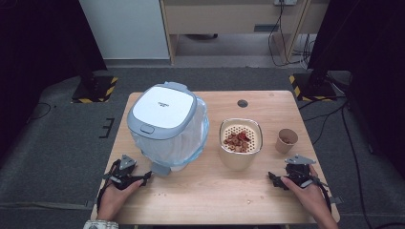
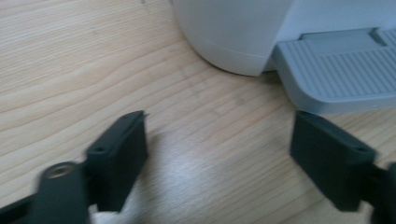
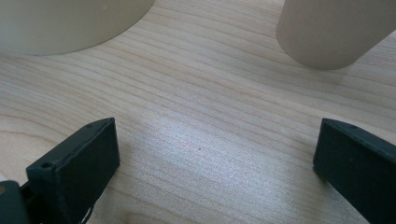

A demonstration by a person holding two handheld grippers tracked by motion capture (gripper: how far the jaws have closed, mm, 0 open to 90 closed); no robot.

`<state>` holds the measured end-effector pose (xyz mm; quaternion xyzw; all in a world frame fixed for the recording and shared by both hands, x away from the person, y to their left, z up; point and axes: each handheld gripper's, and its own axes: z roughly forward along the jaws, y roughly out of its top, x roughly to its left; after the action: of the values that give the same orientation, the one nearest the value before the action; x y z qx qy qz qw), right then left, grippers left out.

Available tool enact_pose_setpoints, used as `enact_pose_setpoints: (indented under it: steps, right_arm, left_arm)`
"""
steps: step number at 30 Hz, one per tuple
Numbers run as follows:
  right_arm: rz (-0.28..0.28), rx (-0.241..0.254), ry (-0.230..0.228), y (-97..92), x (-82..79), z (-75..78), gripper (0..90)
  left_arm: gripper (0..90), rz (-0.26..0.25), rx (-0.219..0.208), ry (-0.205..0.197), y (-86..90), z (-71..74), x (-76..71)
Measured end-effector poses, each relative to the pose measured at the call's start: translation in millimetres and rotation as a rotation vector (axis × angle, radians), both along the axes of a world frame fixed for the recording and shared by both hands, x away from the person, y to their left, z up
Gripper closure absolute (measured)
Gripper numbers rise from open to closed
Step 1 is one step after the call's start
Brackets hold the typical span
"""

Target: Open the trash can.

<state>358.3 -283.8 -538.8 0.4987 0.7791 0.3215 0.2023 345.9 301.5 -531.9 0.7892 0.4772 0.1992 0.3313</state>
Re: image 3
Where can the white pedal trash bin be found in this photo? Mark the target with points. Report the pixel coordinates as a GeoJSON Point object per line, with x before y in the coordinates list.
{"type": "Point", "coordinates": [62, 21]}

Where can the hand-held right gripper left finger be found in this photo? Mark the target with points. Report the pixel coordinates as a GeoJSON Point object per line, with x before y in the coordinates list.
{"type": "Point", "coordinates": [77, 161]}

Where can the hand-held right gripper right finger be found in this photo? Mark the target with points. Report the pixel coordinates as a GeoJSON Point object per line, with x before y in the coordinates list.
{"type": "Point", "coordinates": [358, 165]}

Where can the beige cylinder cup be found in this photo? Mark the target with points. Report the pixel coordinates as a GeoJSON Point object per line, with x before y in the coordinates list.
{"type": "Point", "coordinates": [330, 31]}

